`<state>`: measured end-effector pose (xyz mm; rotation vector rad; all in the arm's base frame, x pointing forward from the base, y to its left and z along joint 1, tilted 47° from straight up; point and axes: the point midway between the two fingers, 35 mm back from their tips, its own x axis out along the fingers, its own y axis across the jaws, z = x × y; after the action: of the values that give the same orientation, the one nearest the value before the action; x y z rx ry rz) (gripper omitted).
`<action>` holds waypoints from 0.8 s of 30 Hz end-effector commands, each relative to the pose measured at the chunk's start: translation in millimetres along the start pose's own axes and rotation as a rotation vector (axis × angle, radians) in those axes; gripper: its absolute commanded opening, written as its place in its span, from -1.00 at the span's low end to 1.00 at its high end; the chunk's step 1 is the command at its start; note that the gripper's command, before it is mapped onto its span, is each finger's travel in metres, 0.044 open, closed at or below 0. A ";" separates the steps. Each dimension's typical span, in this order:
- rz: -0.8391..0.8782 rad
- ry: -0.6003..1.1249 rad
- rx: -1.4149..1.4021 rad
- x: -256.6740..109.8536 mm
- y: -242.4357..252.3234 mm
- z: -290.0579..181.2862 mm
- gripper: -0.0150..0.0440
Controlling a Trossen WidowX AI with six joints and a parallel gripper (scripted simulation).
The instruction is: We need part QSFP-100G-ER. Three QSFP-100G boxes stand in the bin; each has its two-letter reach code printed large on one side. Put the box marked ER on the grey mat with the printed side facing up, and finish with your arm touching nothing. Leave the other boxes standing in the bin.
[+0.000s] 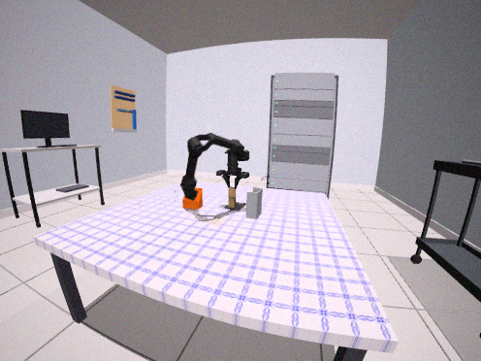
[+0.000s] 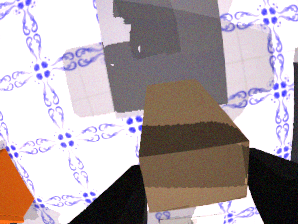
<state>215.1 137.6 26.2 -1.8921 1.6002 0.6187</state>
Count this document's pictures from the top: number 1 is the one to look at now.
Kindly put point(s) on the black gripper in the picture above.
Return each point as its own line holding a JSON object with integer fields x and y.
{"x": 232, "y": 171}

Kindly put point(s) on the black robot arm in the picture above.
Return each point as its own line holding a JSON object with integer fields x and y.
{"x": 195, "y": 148}

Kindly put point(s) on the grey open bin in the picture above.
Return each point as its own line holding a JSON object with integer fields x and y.
{"x": 254, "y": 203}

